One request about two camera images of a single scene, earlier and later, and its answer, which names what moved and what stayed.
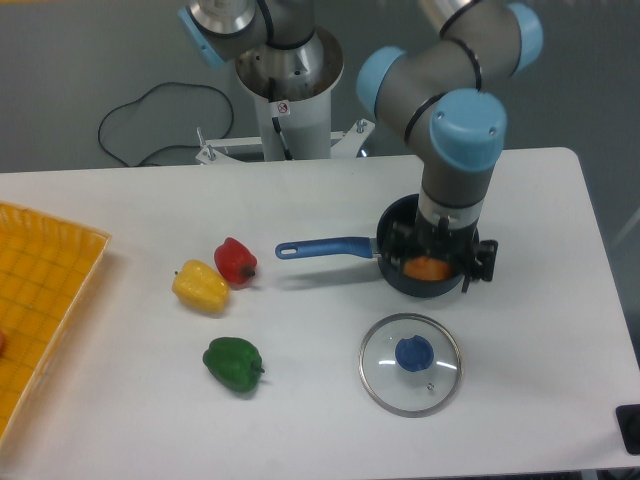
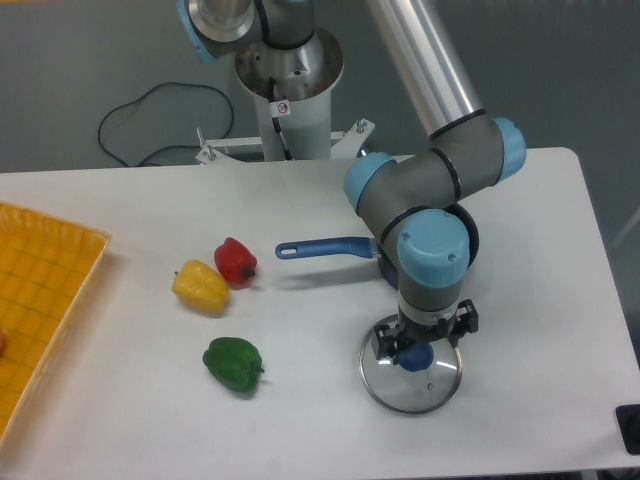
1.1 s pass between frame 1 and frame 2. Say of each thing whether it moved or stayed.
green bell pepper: stayed
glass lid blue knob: stayed
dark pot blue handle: stayed
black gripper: moved
